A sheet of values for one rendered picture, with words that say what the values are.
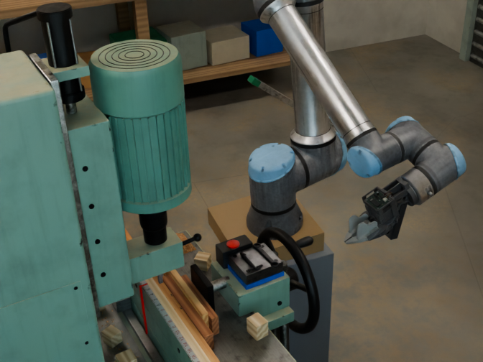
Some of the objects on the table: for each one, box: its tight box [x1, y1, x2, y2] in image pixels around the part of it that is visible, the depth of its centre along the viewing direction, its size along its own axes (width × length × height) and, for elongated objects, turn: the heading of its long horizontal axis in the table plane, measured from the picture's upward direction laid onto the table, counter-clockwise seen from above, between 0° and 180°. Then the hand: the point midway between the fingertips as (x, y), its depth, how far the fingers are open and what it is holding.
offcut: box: [194, 251, 212, 272], centre depth 173 cm, size 3×3×3 cm
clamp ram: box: [190, 264, 230, 312], centre depth 159 cm, size 9×8×9 cm
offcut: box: [247, 312, 268, 341], centre depth 152 cm, size 4×3×4 cm
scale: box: [139, 280, 200, 362], centre depth 154 cm, size 50×1×1 cm, turn 31°
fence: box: [133, 282, 193, 362], centre depth 155 cm, size 60×2×6 cm, turn 31°
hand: (349, 241), depth 179 cm, fingers closed
